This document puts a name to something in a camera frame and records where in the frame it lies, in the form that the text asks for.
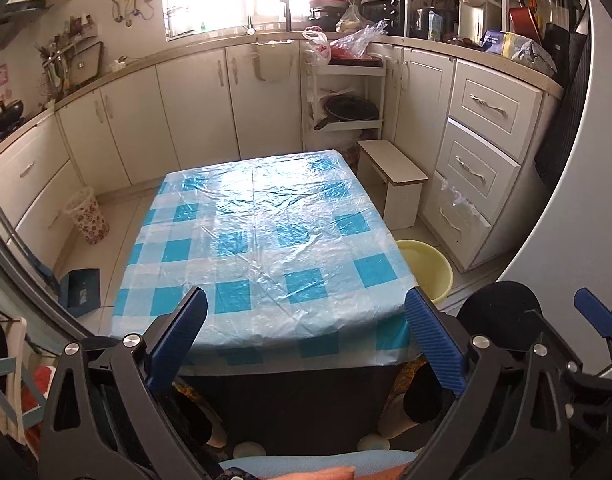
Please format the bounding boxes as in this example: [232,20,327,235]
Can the person's right leg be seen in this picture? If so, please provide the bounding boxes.
[358,355,452,453]

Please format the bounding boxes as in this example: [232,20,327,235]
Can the white and teal rack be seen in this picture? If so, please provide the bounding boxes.
[0,315,52,446]

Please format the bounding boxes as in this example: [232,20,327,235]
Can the black cooking pot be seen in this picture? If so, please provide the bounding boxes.
[0,100,26,136]

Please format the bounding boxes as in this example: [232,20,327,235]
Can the white electric appliance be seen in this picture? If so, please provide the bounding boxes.
[456,0,502,43]

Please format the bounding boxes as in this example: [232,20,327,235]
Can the red pan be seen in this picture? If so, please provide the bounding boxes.
[508,5,544,46]

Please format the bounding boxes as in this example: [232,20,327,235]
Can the white two-door cabinet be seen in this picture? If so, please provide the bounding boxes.
[368,42,457,161]

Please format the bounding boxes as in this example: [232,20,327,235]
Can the white three-drawer cabinet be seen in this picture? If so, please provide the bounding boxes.
[421,57,544,273]

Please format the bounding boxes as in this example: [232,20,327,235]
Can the yellowish plastic bag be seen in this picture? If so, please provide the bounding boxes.
[335,0,374,33]

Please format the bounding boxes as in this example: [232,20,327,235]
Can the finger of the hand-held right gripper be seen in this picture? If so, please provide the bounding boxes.
[566,287,612,392]

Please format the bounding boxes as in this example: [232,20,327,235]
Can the black toaster oven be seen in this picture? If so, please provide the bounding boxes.
[358,0,407,36]

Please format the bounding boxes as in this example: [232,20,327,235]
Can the small clear plastic bag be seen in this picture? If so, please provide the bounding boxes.
[436,175,492,223]

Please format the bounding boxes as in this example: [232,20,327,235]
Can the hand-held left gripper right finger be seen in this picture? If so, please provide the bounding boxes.
[403,287,587,480]

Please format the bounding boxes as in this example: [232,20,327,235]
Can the white plastic bag red print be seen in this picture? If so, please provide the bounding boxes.
[302,29,333,66]

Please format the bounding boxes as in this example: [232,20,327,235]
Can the person's left leg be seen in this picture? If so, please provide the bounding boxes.
[171,377,267,458]

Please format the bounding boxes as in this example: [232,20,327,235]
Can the clear plastic bag red contents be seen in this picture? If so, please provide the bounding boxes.
[328,20,389,61]

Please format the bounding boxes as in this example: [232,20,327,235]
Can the white base cabinet with doors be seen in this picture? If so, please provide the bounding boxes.
[56,40,304,191]

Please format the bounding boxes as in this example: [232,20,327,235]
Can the white two-drawer cabinet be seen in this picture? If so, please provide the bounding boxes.
[0,110,94,271]

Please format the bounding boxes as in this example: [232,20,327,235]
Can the range hood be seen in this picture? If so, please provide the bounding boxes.
[0,0,54,56]

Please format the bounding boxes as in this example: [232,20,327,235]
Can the floral wastebasket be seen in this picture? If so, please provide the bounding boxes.
[66,186,110,245]

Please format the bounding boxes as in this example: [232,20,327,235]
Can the white refrigerator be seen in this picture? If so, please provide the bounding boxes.
[496,0,612,376]

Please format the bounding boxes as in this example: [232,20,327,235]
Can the black electric kettle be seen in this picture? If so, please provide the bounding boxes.
[543,0,584,26]

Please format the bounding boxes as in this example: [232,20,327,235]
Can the black pan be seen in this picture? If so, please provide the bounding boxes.
[313,95,379,131]

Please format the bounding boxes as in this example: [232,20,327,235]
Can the red cloth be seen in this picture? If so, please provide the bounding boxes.
[21,365,57,411]

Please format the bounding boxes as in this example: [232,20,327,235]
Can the dark framed board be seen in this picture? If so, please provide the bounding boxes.
[66,40,104,88]

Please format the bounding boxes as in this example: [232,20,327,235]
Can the person's leg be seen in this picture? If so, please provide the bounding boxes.
[171,377,267,458]
[358,355,452,453]

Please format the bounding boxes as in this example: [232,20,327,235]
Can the small wooden stool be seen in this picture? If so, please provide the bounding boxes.
[357,139,429,228]

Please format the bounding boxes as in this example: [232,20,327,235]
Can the blue and yellow food bag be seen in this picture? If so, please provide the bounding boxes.
[481,29,557,73]

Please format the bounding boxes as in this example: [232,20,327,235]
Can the blue dustpan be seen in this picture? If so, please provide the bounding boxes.
[58,269,102,317]

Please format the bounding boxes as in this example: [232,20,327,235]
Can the silver faucet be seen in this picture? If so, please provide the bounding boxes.
[238,0,257,36]

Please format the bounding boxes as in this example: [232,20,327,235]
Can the black mesh bag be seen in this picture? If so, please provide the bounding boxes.
[533,20,594,188]

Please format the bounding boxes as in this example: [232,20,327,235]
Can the yellow plastic basin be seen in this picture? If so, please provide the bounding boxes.
[395,240,454,305]

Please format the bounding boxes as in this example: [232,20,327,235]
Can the blue checked plastic tablecloth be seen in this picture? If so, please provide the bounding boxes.
[111,149,419,368]

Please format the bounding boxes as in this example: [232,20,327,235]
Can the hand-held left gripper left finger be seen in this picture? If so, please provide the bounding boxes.
[38,285,222,480]

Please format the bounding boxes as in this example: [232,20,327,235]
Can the person's light blue garment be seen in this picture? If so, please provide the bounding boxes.
[221,450,417,480]

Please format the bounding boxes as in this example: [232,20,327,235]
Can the white corner rack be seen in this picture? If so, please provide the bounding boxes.
[301,57,387,133]

